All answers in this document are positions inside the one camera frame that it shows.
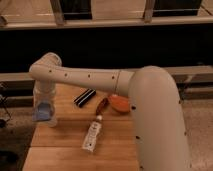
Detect black striped rectangular object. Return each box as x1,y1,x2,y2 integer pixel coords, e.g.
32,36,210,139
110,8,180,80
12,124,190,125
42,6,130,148
74,89,96,107

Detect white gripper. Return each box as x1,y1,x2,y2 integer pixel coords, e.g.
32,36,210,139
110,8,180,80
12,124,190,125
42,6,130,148
33,81,57,127

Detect orange ceramic cup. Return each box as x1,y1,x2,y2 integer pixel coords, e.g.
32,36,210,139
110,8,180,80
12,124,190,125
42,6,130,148
108,94,130,113

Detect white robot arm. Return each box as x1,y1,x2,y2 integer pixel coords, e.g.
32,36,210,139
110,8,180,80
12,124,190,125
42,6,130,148
29,53,191,171

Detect brown wooden handle tool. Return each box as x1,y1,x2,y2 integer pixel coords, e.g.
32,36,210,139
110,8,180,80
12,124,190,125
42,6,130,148
96,98,108,115

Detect white tube with cap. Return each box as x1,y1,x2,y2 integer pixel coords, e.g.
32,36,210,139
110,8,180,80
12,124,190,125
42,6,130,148
82,115,102,152

